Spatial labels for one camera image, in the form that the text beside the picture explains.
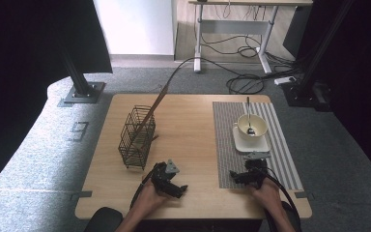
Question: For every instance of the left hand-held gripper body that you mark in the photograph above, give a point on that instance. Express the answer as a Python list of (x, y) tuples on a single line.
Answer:
[(161, 177)]

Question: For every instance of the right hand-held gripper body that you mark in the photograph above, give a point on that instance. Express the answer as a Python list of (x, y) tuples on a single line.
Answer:
[(256, 170)]

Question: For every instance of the white square plate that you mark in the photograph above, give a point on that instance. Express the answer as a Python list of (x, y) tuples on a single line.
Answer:
[(248, 146)]

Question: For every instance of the person's left hand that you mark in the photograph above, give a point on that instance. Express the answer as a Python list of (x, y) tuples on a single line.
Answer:
[(148, 199)]

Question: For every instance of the person's right hand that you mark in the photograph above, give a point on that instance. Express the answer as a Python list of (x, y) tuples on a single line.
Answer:
[(270, 195)]

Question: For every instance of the grey striped placemat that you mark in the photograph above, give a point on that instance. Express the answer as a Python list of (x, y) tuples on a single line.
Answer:
[(225, 145)]

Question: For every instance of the cream bowl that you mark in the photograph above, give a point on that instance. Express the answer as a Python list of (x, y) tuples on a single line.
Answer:
[(259, 127)]

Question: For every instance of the metal spoon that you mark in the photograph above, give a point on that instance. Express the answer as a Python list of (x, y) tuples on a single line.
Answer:
[(248, 112)]

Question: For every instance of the white power strip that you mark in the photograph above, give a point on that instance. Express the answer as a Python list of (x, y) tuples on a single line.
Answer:
[(285, 80)]

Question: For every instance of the black metal stand grey base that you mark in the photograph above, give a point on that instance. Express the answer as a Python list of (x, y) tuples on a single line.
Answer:
[(83, 92)]

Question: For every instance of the black curtain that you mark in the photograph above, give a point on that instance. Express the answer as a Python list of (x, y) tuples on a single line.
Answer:
[(367, 80), (29, 48)]

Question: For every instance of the white height-adjustable desk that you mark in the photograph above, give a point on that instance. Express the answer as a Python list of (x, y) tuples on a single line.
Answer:
[(235, 26)]

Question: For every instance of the grey metal table bracket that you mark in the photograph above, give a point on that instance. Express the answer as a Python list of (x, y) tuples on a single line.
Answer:
[(303, 194), (82, 194)]

